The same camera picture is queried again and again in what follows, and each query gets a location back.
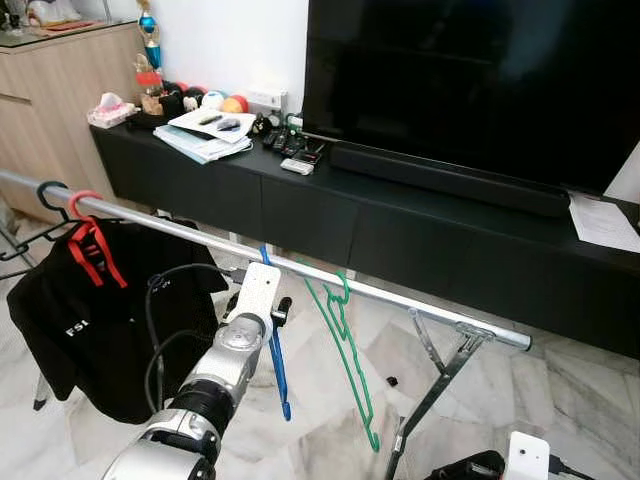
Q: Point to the blue plastic hanger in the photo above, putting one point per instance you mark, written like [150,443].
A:
[280,375]

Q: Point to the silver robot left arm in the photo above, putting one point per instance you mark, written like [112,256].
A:
[215,375]

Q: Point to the green plastic hanger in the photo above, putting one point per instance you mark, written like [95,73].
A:
[372,432]

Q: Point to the red plastic hanger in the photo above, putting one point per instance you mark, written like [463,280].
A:
[82,240]

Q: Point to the black plastic hanger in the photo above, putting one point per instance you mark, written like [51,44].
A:
[41,197]

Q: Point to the small black floor object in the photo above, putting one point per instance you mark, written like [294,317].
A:
[393,381]

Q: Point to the black TV console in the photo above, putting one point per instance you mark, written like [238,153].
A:
[400,240]

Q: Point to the silver metal clothes rack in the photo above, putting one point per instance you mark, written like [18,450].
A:
[420,307]

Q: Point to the small white box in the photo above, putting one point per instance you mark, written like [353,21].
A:
[297,166]

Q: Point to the black shirt with white logo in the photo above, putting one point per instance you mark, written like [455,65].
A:
[100,340]

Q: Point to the white paper stack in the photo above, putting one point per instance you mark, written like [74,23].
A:
[200,142]

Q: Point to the orange ball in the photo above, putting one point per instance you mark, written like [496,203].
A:
[236,104]

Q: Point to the black soundbar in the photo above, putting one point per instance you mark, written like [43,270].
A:
[450,180]

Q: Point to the white ball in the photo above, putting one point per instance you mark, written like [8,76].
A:
[214,99]

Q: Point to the black red round toy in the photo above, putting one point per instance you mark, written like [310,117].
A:
[180,98]

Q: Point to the pink tissue box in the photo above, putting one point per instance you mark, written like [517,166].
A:
[110,110]

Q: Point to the white paper sheet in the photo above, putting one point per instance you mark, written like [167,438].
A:
[605,222]

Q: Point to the blue gold trophy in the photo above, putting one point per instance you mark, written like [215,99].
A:
[150,50]

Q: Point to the black television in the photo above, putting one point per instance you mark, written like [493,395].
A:
[470,80]

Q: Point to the light wooden cabinet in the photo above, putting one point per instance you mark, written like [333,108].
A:
[60,110]

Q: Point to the red flat box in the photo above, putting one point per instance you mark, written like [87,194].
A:
[70,25]

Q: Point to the white robed figurine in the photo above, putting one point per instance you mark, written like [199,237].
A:
[55,10]

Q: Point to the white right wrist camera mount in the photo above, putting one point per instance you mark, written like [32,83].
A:
[527,458]

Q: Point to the white wall socket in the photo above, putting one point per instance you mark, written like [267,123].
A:
[266,100]

